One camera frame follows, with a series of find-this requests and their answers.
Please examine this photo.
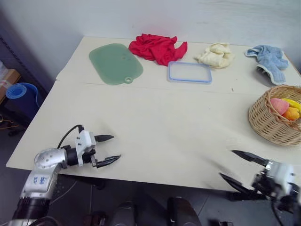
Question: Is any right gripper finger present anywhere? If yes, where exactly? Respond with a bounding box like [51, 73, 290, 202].
[231, 150, 268, 168]
[219, 172, 261, 201]

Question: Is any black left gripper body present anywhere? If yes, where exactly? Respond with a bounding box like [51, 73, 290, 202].
[81, 136, 99, 169]

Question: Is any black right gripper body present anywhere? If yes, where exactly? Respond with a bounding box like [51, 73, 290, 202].
[251, 162, 275, 197]

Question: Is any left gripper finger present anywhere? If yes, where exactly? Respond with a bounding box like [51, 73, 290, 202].
[95, 134, 115, 143]
[96, 154, 122, 169]

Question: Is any wicker basket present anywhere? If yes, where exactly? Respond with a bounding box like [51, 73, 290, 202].
[248, 84, 301, 147]

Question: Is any grey rounded shape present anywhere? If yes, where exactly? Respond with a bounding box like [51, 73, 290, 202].
[110, 201, 137, 226]

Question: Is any pink peach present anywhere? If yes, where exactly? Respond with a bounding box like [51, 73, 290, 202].
[269, 97, 289, 116]

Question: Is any black rounded shape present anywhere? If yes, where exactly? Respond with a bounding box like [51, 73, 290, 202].
[166, 196, 202, 226]

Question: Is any orange yellow mango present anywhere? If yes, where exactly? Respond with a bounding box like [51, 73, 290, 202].
[282, 107, 301, 121]

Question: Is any yellow banana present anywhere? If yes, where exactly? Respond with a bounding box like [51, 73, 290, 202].
[281, 97, 301, 109]

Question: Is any green plastic cutting board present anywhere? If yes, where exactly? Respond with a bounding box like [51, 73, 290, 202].
[88, 43, 144, 85]

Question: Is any blue rolled foam mat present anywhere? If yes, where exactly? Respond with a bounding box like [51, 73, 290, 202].
[5, 82, 40, 118]

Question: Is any light blue towel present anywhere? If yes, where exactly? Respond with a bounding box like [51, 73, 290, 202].
[244, 45, 289, 86]

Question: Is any red crumpled cloth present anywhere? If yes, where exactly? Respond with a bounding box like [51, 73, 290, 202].
[128, 33, 188, 66]

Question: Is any clear blue-rimmed container lid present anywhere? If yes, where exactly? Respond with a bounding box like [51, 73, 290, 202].
[167, 61, 213, 84]

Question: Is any cream crumpled towel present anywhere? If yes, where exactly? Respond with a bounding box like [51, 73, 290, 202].
[194, 42, 236, 70]

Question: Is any cardboard box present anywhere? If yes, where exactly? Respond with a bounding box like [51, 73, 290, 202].
[0, 67, 21, 105]

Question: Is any dark metal rack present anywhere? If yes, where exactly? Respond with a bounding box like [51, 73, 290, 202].
[0, 35, 48, 95]

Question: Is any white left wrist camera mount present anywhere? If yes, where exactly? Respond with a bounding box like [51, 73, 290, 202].
[74, 130, 96, 167]

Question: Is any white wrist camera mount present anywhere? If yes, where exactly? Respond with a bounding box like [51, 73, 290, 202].
[74, 130, 96, 167]
[265, 161, 296, 196]

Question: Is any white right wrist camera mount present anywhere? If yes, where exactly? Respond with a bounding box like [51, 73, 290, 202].
[265, 161, 296, 196]

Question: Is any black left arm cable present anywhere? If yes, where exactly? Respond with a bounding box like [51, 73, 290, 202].
[57, 124, 84, 149]

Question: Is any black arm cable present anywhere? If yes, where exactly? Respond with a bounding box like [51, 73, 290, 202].
[269, 200, 286, 226]
[57, 124, 84, 149]

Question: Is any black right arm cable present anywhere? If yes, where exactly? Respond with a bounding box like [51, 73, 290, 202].
[269, 200, 286, 226]

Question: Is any white floor cable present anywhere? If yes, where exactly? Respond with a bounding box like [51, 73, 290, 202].
[50, 180, 79, 203]

